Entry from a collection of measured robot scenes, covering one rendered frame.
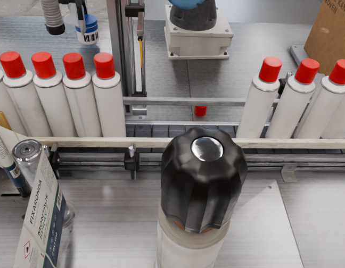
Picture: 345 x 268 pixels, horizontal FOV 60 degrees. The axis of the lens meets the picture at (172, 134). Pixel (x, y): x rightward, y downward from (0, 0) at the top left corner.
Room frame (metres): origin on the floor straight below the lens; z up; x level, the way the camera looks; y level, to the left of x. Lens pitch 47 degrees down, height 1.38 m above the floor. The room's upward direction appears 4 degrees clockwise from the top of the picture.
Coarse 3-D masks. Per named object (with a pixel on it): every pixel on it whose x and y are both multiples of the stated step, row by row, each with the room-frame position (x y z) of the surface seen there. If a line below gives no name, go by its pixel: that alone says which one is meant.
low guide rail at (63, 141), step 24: (48, 144) 0.39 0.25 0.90; (72, 144) 0.39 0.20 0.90; (96, 144) 0.39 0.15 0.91; (120, 144) 0.40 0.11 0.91; (144, 144) 0.40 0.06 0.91; (240, 144) 0.42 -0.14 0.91; (264, 144) 0.42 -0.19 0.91; (288, 144) 0.42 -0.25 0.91; (312, 144) 0.43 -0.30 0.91; (336, 144) 0.43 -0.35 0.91
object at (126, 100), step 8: (128, 104) 0.47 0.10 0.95; (136, 104) 0.47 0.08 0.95; (144, 104) 0.47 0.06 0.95; (152, 104) 0.48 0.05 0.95; (160, 104) 0.48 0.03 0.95; (168, 104) 0.48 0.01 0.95; (176, 104) 0.48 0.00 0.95; (184, 104) 0.48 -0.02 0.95; (192, 104) 0.48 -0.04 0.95; (200, 104) 0.48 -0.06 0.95; (208, 104) 0.48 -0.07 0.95; (216, 104) 0.49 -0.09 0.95; (224, 104) 0.49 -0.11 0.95; (232, 104) 0.49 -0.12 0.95; (240, 104) 0.49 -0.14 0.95
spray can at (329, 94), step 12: (336, 72) 0.46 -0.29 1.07; (324, 84) 0.46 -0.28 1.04; (336, 84) 0.45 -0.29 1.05; (324, 96) 0.45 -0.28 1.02; (336, 96) 0.44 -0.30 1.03; (312, 108) 0.46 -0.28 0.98; (324, 108) 0.44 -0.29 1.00; (336, 108) 0.45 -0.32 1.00; (312, 120) 0.45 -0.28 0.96; (324, 120) 0.44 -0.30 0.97; (300, 132) 0.46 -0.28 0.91; (312, 132) 0.44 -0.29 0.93
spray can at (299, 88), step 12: (312, 60) 0.47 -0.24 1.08; (300, 72) 0.46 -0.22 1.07; (312, 72) 0.45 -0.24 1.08; (288, 84) 0.46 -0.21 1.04; (300, 84) 0.45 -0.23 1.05; (312, 84) 0.45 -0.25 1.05; (288, 96) 0.45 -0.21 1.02; (300, 96) 0.44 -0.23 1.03; (276, 108) 0.47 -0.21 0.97; (288, 108) 0.44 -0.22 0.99; (300, 108) 0.44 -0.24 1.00; (276, 120) 0.45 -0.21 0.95; (288, 120) 0.44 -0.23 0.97; (276, 132) 0.44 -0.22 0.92; (288, 132) 0.44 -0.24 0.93
